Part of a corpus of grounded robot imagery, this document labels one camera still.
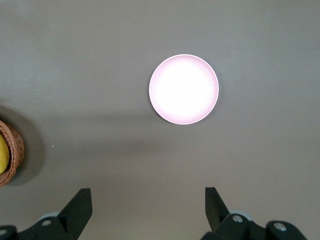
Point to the yellow banana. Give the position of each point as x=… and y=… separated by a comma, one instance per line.
x=3, y=155

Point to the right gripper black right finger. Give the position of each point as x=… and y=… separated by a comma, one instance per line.
x=217, y=210

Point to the pink round plate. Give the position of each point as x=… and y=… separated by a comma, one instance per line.
x=184, y=89

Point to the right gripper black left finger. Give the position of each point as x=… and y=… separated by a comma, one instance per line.
x=80, y=207

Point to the brown wicker basket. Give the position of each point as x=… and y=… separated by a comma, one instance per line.
x=16, y=147

